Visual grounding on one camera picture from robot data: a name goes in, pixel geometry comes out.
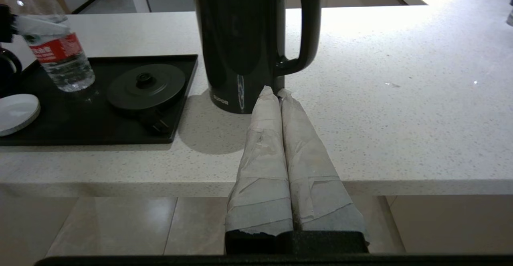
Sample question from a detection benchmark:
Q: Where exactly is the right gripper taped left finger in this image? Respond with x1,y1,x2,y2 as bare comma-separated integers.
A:
224,86,295,254

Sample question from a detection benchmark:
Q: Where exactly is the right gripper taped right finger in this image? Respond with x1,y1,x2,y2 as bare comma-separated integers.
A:
277,89,370,254

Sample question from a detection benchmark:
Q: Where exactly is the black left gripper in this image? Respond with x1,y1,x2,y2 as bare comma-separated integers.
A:
0,4,71,44

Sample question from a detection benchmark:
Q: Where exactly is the water bottle with red cap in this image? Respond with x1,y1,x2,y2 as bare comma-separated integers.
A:
0,0,96,93

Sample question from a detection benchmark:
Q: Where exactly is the black cup white inside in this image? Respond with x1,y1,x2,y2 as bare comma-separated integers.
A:
0,46,23,98

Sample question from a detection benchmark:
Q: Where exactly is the black electric kettle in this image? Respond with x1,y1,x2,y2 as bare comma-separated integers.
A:
190,0,322,115

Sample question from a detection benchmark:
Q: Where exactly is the black round kettle base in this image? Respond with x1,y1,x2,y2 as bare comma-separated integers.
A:
107,63,186,115

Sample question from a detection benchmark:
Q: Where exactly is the black power plug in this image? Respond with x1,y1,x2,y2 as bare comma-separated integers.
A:
140,107,173,134

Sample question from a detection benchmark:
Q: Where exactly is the white round saucer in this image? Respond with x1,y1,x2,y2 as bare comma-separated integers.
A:
0,94,41,137

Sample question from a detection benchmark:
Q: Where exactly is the black rectangular tray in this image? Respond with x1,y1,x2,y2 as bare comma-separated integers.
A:
0,54,199,145

